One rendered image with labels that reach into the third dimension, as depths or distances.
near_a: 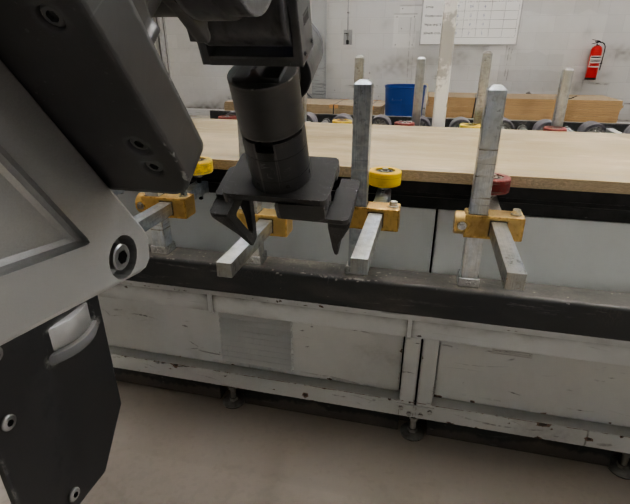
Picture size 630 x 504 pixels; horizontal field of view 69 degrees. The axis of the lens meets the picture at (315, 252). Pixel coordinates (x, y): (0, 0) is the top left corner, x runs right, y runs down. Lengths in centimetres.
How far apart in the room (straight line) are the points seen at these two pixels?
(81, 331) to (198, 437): 137
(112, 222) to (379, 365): 138
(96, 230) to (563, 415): 155
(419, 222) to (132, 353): 113
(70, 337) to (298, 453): 131
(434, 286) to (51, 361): 85
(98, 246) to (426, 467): 149
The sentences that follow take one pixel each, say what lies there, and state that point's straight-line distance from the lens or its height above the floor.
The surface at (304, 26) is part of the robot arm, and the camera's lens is 37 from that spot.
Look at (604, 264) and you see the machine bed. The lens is 135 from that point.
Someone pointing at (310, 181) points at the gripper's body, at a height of 107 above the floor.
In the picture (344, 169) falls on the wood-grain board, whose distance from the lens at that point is 121.
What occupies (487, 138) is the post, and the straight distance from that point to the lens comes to 97.
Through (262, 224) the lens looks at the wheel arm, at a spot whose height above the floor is 82.
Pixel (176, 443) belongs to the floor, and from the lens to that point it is 169.
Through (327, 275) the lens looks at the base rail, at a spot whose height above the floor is 70.
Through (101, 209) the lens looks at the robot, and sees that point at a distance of 17.
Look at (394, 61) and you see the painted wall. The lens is 814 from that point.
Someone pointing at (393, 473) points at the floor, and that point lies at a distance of 157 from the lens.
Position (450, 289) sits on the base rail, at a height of 70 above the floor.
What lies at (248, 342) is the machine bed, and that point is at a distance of 158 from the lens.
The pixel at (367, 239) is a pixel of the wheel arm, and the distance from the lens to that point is 86.
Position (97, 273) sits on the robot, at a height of 112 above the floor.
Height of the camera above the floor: 119
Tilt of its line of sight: 24 degrees down
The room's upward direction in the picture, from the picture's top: straight up
